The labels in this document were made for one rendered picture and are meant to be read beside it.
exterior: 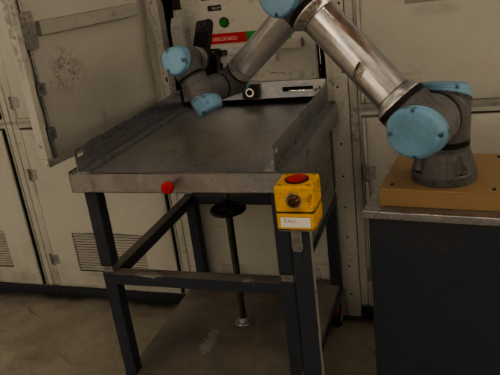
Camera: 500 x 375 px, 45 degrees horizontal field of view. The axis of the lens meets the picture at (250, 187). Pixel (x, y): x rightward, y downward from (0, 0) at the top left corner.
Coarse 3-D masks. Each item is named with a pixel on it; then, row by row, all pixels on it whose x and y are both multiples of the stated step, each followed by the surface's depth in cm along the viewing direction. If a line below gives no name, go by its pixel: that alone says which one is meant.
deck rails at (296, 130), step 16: (176, 96) 218; (320, 96) 192; (144, 112) 196; (160, 112) 206; (176, 112) 215; (304, 112) 172; (320, 112) 191; (112, 128) 177; (128, 128) 186; (144, 128) 196; (288, 128) 155; (304, 128) 172; (80, 144) 163; (96, 144) 169; (112, 144) 177; (128, 144) 182; (272, 144) 141; (288, 144) 155; (80, 160) 162; (96, 160) 169; (272, 160) 151
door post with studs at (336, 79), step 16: (336, 0) 190; (336, 80) 200; (336, 96) 202; (352, 176) 211; (352, 192) 213; (352, 208) 215; (352, 224) 217; (352, 240) 220; (352, 256) 222; (352, 272) 225; (352, 288) 227; (352, 304) 230
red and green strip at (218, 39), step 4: (236, 32) 208; (240, 32) 208; (244, 32) 207; (248, 32) 207; (252, 32) 207; (212, 36) 212; (216, 36) 211; (220, 36) 211; (224, 36) 210; (228, 36) 210; (232, 36) 209; (236, 36) 209; (240, 36) 208; (244, 36) 208; (248, 36) 208; (212, 40) 212; (216, 40) 212; (220, 40) 211; (224, 40) 211; (228, 40) 210; (232, 40) 210; (236, 40) 209; (240, 40) 209; (244, 40) 208; (212, 44) 213
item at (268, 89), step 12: (264, 84) 211; (276, 84) 210; (288, 84) 208; (300, 84) 207; (312, 84) 206; (240, 96) 215; (264, 96) 213; (276, 96) 211; (288, 96) 210; (300, 96) 209
